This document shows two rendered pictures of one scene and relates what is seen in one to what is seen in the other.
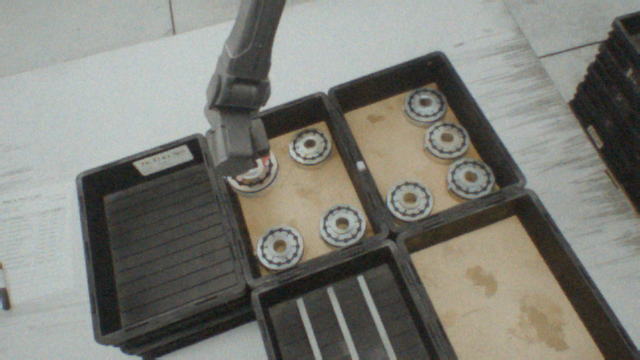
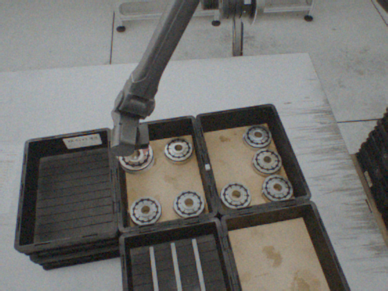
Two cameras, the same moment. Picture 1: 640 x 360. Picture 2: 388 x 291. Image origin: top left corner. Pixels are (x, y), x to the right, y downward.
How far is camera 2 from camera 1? 0.07 m
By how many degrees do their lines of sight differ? 5
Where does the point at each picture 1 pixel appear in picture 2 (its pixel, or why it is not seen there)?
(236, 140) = (127, 134)
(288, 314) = (142, 256)
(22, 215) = not seen: outside the picture
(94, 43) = (58, 62)
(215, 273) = (100, 220)
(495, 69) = (307, 122)
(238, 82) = (135, 98)
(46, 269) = not seen: outside the picture
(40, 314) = not seen: outside the picture
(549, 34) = (350, 108)
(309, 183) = (173, 173)
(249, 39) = (145, 73)
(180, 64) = (107, 83)
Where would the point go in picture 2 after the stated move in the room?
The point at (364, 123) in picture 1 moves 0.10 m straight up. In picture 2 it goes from (216, 140) to (217, 125)
